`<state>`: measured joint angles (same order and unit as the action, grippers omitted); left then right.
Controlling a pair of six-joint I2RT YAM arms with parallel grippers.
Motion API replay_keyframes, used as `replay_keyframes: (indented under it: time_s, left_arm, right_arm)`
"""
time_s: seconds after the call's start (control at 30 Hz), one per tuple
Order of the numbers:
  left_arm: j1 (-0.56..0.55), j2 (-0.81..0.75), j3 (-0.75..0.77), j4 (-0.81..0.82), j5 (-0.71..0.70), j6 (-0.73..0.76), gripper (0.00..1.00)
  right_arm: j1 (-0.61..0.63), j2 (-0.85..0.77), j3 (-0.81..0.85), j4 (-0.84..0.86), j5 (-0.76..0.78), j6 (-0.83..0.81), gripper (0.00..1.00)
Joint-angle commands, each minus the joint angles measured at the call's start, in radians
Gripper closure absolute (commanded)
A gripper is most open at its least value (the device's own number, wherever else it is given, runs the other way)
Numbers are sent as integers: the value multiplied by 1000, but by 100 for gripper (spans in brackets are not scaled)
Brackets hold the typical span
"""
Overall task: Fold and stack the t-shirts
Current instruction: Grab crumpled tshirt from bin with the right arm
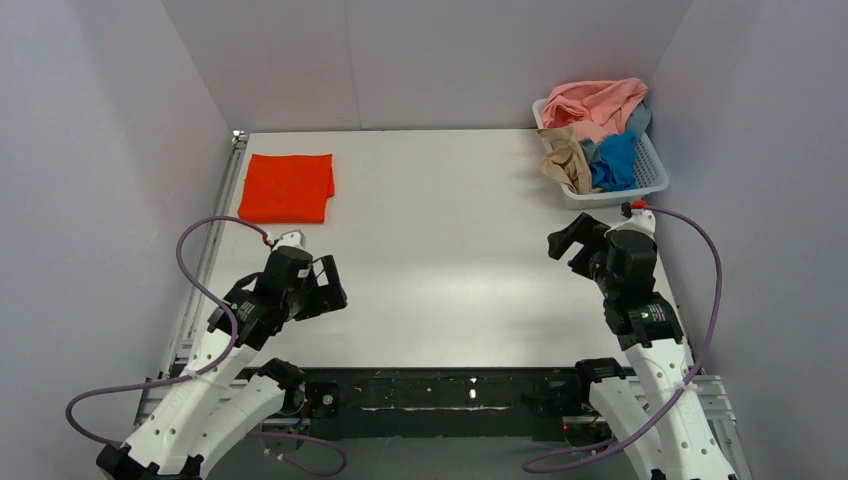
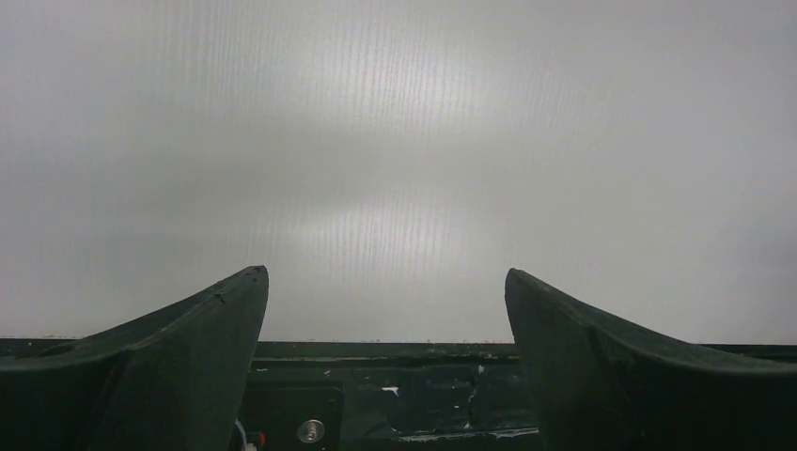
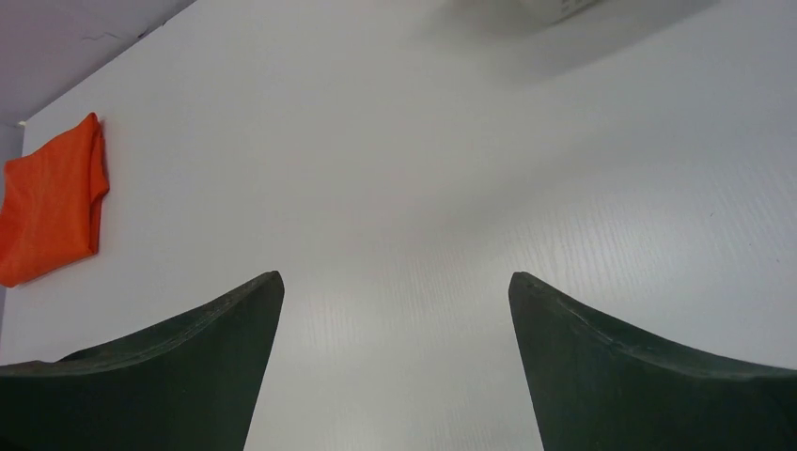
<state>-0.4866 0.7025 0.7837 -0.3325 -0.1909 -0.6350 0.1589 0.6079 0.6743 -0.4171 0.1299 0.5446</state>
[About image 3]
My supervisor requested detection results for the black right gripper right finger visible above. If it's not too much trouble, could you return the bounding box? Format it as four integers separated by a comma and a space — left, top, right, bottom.
508, 272, 796, 450

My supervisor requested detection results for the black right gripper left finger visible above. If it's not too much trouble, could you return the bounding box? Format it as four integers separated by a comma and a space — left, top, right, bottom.
1, 272, 285, 450

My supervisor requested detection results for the folded orange t shirt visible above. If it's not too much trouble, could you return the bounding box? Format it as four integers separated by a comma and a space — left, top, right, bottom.
1, 112, 110, 288

